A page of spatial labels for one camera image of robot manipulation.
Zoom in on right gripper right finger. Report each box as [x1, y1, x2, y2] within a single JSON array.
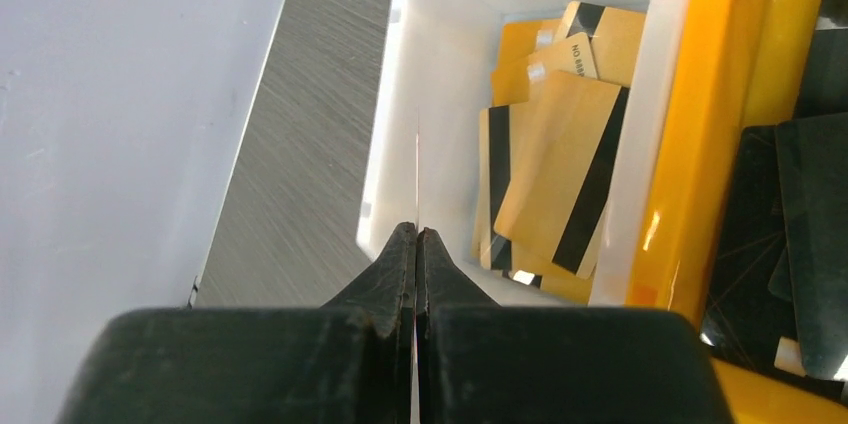
[[416, 228, 732, 423]]

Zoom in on yellow bin with black item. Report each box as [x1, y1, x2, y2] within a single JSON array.
[[626, 0, 847, 423]]

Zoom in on brown items in white bin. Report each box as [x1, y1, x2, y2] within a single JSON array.
[[473, 1, 646, 304]]

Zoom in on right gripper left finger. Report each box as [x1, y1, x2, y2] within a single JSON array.
[[58, 223, 417, 423]]

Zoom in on white plastic bin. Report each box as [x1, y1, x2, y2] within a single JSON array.
[[356, 0, 689, 305]]

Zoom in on black wallet in bin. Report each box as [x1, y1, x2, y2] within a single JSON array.
[[701, 0, 847, 404]]

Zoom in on gold card with black stripe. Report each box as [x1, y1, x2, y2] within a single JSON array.
[[410, 110, 421, 423]]

